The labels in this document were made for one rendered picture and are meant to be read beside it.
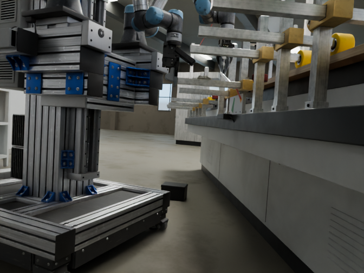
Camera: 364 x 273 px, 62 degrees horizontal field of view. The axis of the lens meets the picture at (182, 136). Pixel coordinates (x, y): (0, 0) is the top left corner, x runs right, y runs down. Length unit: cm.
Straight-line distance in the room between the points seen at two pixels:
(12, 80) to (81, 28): 61
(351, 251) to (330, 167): 39
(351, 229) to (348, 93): 44
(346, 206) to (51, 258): 101
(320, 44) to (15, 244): 122
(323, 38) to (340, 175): 36
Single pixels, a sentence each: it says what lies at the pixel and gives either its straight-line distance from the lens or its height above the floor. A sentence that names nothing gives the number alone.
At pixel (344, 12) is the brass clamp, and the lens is 88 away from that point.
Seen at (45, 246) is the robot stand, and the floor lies 18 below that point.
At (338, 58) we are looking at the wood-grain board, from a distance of 114.
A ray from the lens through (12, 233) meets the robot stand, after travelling 136.
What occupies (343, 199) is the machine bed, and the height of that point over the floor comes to 42.
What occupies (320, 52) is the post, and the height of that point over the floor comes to 85.
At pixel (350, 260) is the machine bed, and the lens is 116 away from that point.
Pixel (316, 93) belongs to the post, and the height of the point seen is 74.
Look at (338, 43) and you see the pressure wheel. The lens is 118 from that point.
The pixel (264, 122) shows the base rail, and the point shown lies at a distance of 116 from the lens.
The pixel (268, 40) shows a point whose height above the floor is 93.
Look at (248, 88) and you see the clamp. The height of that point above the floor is 83.
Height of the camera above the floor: 65
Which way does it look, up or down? 3 degrees down
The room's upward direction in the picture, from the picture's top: 4 degrees clockwise
